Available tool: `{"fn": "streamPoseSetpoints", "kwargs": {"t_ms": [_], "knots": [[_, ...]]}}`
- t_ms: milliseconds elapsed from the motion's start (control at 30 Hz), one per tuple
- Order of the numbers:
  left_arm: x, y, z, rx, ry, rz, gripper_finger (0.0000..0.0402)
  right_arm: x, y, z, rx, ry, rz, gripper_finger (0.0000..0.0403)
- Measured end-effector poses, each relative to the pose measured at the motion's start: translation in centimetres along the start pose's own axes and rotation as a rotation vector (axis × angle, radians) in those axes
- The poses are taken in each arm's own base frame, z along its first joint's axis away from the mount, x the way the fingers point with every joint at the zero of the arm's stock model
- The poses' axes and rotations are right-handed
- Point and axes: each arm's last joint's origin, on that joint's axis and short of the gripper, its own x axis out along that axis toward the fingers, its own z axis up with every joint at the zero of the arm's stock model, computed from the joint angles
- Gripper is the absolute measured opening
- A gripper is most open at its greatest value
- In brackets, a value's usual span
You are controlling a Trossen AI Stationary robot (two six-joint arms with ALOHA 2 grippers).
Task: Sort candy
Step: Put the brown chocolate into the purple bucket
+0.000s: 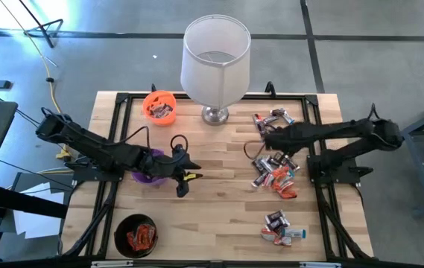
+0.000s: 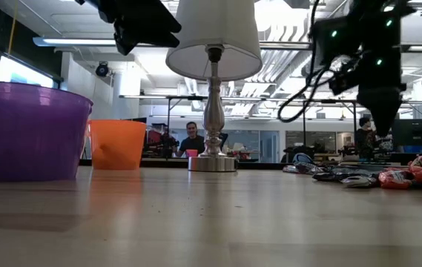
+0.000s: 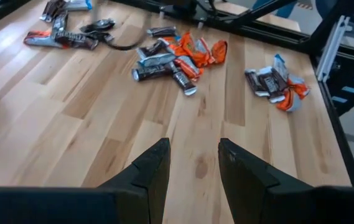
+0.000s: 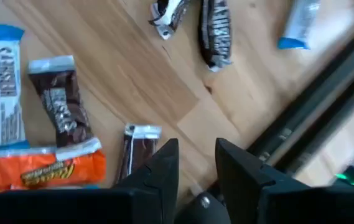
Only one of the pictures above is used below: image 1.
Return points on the white shade silver table lamp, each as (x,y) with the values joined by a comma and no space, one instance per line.
(215,56)

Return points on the black metal stand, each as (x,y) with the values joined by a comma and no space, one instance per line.
(51,42)

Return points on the orange pumpkin plastic bucket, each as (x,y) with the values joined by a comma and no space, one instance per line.
(159,121)

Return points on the white paper sheets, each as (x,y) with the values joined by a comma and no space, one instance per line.
(36,225)

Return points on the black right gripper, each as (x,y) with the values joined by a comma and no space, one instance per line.
(282,139)

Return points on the purple plastic bucket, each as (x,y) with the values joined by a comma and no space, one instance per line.
(148,181)

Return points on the black plastic bucket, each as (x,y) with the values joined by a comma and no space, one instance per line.
(122,242)

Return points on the black desk base bar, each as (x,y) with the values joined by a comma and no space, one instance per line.
(18,203)

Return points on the silver metal bracket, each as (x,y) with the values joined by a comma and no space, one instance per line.
(111,264)
(319,265)

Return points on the black frame clamp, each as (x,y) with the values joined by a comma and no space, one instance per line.
(270,88)
(154,88)

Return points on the blue grey metal table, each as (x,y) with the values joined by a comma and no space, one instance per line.
(420,126)

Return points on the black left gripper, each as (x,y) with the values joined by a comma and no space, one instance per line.
(167,167)

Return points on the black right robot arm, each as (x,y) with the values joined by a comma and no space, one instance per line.
(327,132)

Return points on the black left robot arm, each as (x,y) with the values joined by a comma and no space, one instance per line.
(96,147)

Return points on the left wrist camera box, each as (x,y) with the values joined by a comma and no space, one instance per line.
(180,153)

